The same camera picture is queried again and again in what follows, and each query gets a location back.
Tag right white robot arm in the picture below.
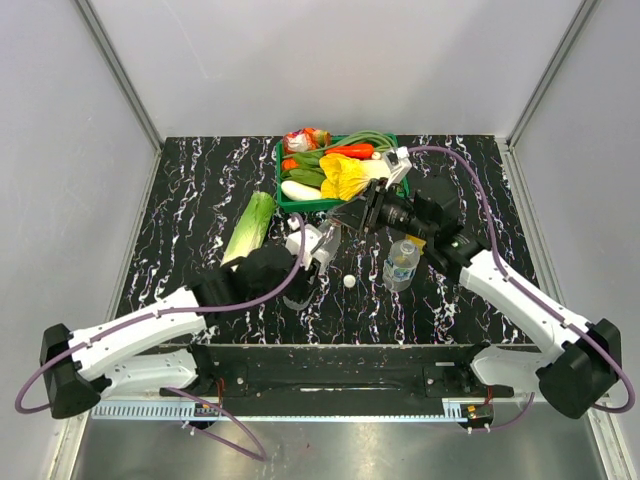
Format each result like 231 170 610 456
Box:
329 178 622 419

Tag orange white toy vegetable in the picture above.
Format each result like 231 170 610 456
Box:
283 127 331 154

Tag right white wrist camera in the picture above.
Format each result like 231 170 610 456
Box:
382 147 412 189

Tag aluminium slotted rail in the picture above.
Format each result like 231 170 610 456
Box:
90 391 493 423

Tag small orange toy carrot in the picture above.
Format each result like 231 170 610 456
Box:
281 158 299 171

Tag red toy chili pepper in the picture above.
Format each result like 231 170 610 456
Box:
325 143 376 160

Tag clear cola bottle red label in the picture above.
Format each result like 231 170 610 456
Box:
283 220 341 311

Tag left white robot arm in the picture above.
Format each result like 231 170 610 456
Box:
40 243 328 420

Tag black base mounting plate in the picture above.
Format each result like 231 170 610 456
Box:
185 345 514 405

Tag green plastic basket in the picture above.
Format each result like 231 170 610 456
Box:
274 132 410 215

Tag clear water bottle white cap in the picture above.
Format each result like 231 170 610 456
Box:
383 240 420 292

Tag green toy long beans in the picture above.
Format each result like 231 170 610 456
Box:
314 130 398 156

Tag yellow juice bottle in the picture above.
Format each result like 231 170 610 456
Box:
405 235 426 254

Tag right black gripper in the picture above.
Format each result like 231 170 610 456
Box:
328 178 434 242

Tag white toy radish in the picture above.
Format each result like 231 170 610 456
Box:
281 180 322 202

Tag toy napa cabbage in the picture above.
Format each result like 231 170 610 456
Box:
221 192 276 265

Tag yellow white toy cabbage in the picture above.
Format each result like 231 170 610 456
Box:
319 154 391 201

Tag green toy bok choy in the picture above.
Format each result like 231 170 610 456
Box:
280 152 326 188

